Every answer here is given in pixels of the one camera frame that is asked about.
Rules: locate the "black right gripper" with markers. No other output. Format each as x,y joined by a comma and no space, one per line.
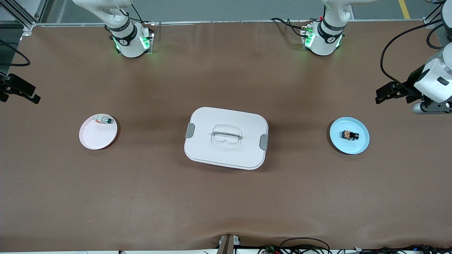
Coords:
10,84

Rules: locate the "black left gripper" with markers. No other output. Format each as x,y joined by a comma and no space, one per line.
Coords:
410,87

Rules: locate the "black and orange switch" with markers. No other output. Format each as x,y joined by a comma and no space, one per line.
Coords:
349,135

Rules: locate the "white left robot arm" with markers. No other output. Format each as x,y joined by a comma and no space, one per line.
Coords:
326,42

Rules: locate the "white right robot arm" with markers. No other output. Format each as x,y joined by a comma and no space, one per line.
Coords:
129,42

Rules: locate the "light blue round plate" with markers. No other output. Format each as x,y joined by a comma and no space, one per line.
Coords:
353,146

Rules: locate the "pink round plate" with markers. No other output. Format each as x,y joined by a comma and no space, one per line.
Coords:
97,139

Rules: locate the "grey container latch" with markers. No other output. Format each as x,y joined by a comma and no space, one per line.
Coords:
264,141
190,130

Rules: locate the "white lidded container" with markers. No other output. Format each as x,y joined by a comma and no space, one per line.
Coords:
229,155

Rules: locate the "aluminium frame with diagonal brace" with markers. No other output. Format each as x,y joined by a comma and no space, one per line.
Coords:
21,16

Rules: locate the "aluminium corner frame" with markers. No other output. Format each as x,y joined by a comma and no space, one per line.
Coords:
429,22

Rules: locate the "green button switch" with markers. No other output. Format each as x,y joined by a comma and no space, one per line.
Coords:
106,120

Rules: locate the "silver table edge rail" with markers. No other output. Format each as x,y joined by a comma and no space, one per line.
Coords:
229,21

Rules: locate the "brown camera mount post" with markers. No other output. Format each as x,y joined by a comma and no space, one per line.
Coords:
227,245

